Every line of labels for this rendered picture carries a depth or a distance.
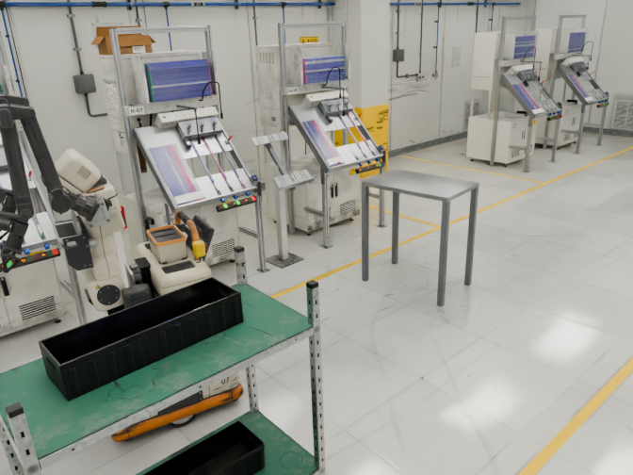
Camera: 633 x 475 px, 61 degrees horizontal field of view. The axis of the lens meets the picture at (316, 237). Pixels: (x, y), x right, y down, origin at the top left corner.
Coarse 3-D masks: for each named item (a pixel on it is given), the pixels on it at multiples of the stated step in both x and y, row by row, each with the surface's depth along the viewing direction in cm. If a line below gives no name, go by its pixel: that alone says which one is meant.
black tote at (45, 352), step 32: (192, 288) 181; (224, 288) 180; (96, 320) 160; (128, 320) 167; (160, 320) 175; (192, 320) 163; (224, 320) 172; (64, 352) 155; (96, 352) 144; (128, 352) 151; (160, 352) 158; (64, 384) 140; (96, 384) 146
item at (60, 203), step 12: (0, 108) 194; (12, 108) 196; (24, 108) 198; (12, 120) 197; (24, 120) 200; (36, 120) 202; (24, 132) 203; (36, 132) 203; (36, 144) 205; (36, 156) 206; (48, 156) 208; (48, 168) 209; (48, 180) 211; (60, 192) 212; (60, 204) 213
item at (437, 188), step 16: (384, 176) 400; (400, 176) 398; (416, 176) 397; (432, 176) 395; (368, 192) 393; (400, 192) 369; (416, 192) 360; (432, 192) 358; (448, 192) 356; (464, 192) 363; (368, 208) 397; (448, 208) 350; (368, 224) 402; (448, 224) 355; (368, 240) 407; (368, 256) 412; (368, 272) 417
